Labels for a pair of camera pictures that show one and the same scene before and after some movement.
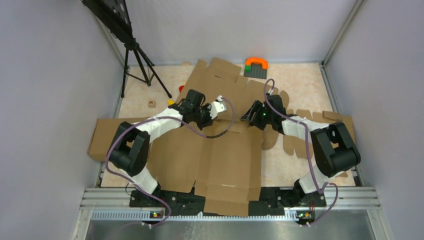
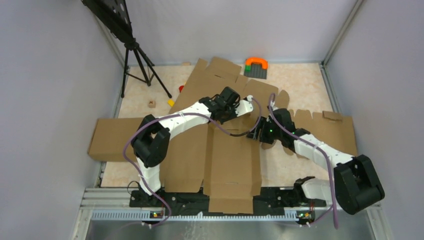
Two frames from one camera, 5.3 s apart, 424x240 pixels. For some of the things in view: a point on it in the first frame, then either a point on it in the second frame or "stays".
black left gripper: x=209 y=120 -> x=234 y=114
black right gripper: x=257 y=107 -> x=263 y=122
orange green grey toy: x=256 y=68 stays
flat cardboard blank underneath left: x=221 y=78 stays
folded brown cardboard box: x=102 y=135 stays
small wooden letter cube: x=152 y=104 stays
